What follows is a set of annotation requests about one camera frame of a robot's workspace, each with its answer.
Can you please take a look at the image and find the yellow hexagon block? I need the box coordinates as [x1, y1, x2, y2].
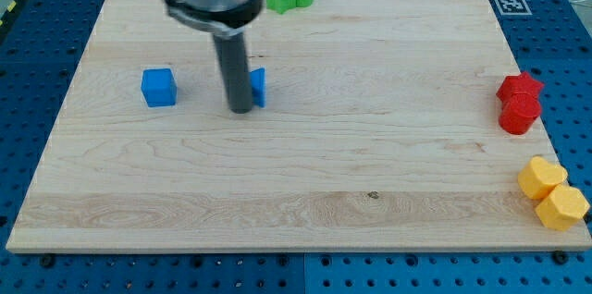
[535, 185, 591, 231]

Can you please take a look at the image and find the red cylinder block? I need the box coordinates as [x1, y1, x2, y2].
[499, 93, 542, 135]

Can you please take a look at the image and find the light wooden board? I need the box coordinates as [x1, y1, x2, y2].
[6, 0, 591, 254]

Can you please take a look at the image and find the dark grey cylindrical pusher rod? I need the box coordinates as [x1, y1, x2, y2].
[213, 33, 253, 114]

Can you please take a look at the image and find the red star block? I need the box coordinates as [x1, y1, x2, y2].
[496, 71, 545, 103]

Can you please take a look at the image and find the yellow black hazard tape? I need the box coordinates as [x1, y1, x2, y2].
[1, 0, 28, 31]

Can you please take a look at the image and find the blue triangle block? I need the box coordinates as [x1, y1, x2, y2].
[250, 67, 266, 108]

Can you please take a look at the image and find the white fiducial marker tag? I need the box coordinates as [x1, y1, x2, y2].
[493, 0, 532, 16]

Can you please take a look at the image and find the yellow heart block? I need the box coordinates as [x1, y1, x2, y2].
[517, 156, 568, 200]

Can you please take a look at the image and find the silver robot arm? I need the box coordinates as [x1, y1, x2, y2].
[164, 0, 263, 114]

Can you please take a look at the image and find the blue cube block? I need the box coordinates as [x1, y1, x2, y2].
[141, 68, 177, 107]

